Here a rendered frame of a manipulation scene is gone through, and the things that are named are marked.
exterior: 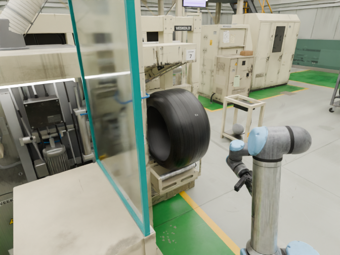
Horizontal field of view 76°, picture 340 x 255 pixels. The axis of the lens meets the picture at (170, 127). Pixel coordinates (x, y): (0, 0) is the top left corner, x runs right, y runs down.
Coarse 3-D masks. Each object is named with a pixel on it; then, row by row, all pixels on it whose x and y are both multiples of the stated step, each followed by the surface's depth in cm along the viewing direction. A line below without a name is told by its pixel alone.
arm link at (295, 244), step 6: (288, 246) 101; (294, 246) 100; (300, 246) 100; (306, 246) 100; (282, 252) 100; (288, 252) 98; (294, 252) 98; (300, 252) 98; (306, 252) 98; (312, 252) 98
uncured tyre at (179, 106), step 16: (160, 96) 147; (176, 96) 147; (192, 96) 151; (160, 112) 145; (176, 112) 138; (192, 112) 142; (160, 128) 194; (176, 128) 137; (192, 128) 140; (208, 128) 148; (160, 144) 190; (176, 144) 139; (192, 144) 142; (208, 144) 152; (160, 160) 162; (176, 160) 146; (192, 160) 153
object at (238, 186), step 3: (243, 177) 138; (246, 177) 139; (240, 180) 137; (243, 180) 136; (237, 183) 135; (240, 183) 135; (243, 183) 138; (234, 186) 134; (237, 186) 133; (240, 186) 135; (234, 189) 135; (237, 189) 134
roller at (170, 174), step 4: (192, 164) 171; (180, 168) 165; (184, 168) 167; (188, 168) 169; (168, 172) 161; (172, 172) 162; (176, 172) 163; (180, 172) 165; (160, 176) 157; (164, 176) 158; (168, 176) 159; (172, 176) 162
